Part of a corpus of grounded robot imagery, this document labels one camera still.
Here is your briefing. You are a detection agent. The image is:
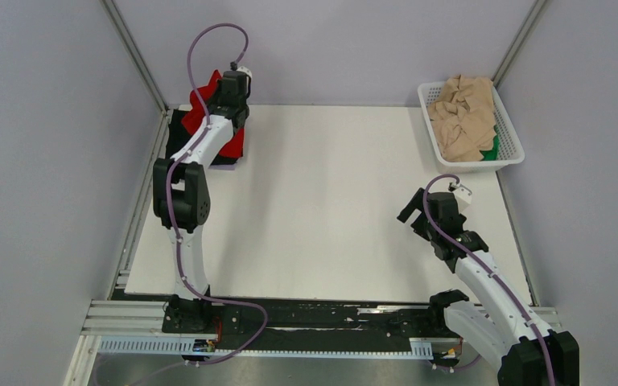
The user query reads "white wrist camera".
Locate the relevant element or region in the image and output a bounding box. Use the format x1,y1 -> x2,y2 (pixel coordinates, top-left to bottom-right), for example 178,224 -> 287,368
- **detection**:
237,66 -> 252,78
448,182 -> 473,213

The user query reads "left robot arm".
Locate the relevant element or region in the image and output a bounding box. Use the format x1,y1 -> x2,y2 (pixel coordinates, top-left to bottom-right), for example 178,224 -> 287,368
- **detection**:
153,67 -> 251,333

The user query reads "aluminium frame rail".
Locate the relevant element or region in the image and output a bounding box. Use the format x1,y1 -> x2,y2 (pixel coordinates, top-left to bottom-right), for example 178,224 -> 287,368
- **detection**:
64,291 -> 579,385

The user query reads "green t shirt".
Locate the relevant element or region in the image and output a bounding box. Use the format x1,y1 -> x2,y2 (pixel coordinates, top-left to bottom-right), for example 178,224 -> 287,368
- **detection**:
480,125 -> 501,162

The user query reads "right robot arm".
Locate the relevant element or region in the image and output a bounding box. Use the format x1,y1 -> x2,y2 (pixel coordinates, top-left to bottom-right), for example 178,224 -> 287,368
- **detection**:
398,187 -> 581,385

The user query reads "folded black t shirt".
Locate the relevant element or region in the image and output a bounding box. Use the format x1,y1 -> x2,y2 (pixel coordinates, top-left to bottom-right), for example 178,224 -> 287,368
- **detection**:
165,110 -> 245,166

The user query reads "white plastic basket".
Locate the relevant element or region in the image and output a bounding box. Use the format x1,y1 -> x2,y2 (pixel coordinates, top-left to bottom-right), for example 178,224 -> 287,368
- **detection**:
417,81 -> 525,174

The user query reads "frame post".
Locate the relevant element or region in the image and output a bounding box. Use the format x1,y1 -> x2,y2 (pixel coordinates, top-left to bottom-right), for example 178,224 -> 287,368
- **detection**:
492,0 -> 550,88
100,0 -> 168,115

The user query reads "red t shirt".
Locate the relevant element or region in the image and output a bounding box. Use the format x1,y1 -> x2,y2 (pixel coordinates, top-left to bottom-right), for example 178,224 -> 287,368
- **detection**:
180,69 -> 246,160

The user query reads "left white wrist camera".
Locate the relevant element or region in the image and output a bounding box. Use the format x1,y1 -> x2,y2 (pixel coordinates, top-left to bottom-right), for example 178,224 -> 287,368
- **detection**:
237,66 -> 252,78

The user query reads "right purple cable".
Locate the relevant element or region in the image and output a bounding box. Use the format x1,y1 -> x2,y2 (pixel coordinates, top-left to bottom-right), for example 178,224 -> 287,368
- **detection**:
422,174 -> 558,386

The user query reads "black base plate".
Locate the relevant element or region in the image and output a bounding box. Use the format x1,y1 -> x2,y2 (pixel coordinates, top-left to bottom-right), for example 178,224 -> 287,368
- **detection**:
162,298 -> 463,354

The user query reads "right frame post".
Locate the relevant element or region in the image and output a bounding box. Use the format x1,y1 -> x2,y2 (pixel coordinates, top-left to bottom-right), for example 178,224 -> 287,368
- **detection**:
492,0 -> 550,88

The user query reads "beige t shirt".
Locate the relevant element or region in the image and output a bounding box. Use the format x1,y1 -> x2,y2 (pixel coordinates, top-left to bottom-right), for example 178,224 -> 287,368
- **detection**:
427,75 -> 496,162

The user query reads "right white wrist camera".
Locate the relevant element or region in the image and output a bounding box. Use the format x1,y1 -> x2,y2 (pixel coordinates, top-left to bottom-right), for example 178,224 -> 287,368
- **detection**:
448,182 -> 473,213

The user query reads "left frame post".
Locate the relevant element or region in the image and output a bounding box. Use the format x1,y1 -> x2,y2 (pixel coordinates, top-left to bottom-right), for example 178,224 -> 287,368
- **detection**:
100,0 -> 168,115

